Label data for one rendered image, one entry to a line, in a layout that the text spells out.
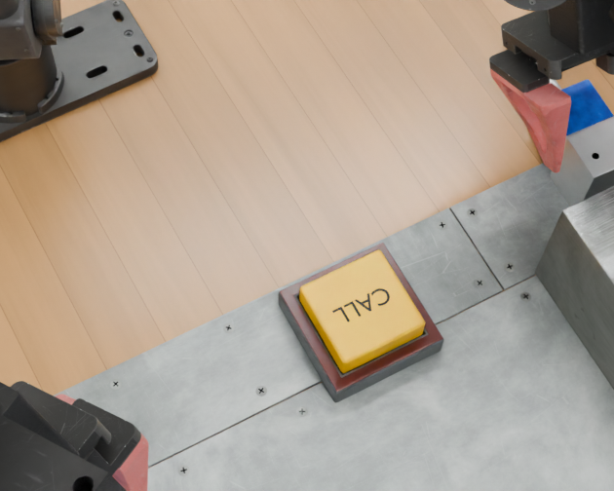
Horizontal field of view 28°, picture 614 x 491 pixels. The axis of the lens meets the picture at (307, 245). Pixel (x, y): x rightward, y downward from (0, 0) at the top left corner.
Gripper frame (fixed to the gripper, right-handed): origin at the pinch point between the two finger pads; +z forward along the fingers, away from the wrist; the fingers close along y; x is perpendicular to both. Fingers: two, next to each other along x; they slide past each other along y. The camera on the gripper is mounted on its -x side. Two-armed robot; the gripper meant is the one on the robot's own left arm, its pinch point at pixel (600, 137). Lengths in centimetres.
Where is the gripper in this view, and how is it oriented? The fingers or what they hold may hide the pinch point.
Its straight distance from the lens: 85.1
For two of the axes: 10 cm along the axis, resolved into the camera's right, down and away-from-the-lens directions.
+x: -3.9, -4.9, 7.8
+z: 1.9, 7.9, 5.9
